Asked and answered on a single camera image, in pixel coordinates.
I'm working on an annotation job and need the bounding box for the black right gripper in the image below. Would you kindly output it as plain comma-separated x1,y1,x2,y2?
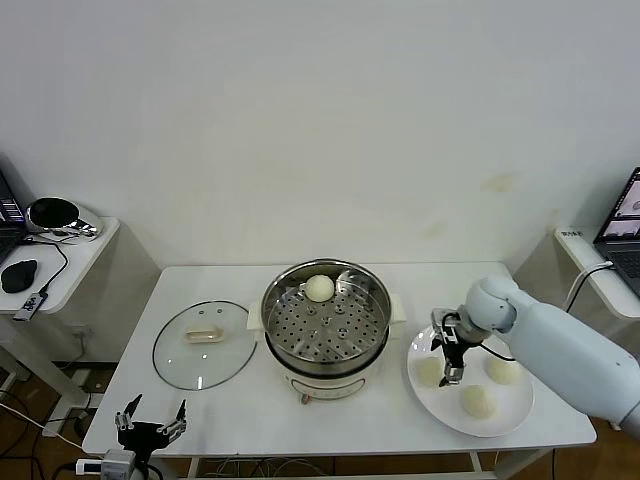
430,325,470,389

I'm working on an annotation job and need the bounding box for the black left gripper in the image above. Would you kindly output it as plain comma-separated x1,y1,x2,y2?
114,393,189,454

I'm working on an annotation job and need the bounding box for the white steamed baozi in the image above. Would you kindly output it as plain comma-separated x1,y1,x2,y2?
485,357,524,386
459,384,497,420
304,274,335,304
416,357,445,389

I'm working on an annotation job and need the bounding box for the glass lid with cream handle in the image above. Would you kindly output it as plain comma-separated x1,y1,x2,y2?
152,299,260,392

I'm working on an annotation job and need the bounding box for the stainless steel steamer basket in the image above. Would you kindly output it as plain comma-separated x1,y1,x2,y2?
248,257,406,374

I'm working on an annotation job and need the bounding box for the white round plate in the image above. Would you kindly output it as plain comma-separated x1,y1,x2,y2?
406,320,535,439

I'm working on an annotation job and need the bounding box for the cream electric cooker base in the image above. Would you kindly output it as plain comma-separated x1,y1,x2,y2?
248,309,407,405

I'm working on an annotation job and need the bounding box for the white side table with label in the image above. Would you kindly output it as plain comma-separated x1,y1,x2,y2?
552,227,640,321

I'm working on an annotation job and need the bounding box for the white side table with mouse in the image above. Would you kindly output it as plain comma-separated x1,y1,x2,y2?
0,217,121,426

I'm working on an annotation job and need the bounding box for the black computer mouse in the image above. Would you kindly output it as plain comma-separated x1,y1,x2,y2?
1,260,40,294

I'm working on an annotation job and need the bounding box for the grey laptop with pink screen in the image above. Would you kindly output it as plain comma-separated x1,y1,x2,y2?
592,167,640,300

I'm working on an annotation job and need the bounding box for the chrome and black round device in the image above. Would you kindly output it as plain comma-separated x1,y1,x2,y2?
24,197,105,244

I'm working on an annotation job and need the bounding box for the dark laptop with barcode screen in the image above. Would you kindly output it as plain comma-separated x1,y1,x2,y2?
0,167,26,266

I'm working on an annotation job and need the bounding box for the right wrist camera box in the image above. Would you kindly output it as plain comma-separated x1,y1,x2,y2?
430,307,464,335

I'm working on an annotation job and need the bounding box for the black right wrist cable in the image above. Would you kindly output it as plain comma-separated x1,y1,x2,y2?
479,344,516,362

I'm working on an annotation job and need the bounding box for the grey cable bundle under table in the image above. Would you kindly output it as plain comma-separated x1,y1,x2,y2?
199,455,326,480

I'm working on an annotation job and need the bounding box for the white table frame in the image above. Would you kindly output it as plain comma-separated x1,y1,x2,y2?
187,444,484,480

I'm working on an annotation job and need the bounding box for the white floor cable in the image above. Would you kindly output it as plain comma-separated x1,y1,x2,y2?
0,399,84,451

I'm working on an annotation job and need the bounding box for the white laptop cable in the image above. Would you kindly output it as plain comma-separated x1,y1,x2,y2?
564,262,614,314

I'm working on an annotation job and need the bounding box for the thin black desk cable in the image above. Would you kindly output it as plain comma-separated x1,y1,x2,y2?
19,234,70,296

